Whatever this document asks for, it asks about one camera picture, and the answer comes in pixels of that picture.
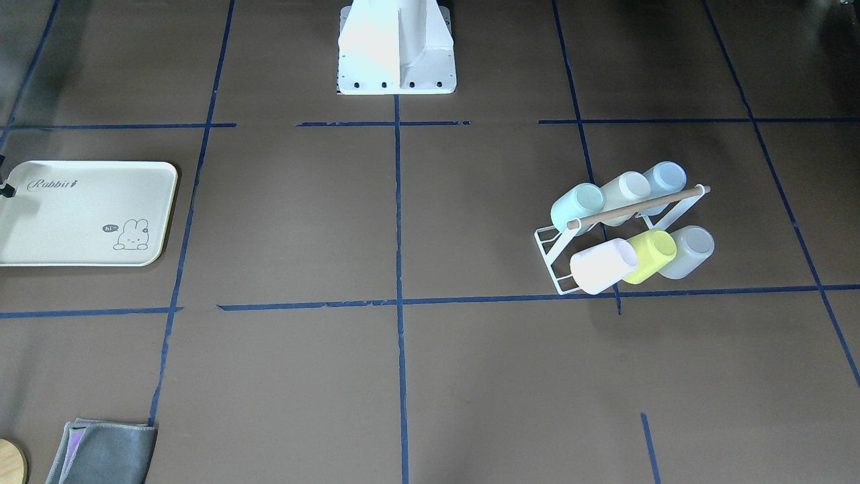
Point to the pink cup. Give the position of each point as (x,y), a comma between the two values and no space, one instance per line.
(603,265)

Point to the blue cup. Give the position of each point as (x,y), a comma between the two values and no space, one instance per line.
(665,178)

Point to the beige cup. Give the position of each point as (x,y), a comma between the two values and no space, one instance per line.
(626,189)

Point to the beige rabbit serving tray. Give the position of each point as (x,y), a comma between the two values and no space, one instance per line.
(87,213)

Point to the grey folded cloth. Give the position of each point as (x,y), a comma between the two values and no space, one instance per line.
(98,451)

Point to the mint green cup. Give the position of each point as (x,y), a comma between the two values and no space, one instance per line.
(581,201)

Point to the grey cup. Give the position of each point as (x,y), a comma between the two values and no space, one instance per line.
(694,245)

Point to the yellow cup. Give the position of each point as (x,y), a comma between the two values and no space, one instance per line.
(654,249)

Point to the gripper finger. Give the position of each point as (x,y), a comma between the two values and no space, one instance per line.
(7,190)

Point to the wooden mug tree stand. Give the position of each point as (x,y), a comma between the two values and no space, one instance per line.
(14,467)

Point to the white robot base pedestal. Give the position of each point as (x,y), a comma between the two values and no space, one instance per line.
(396,48)

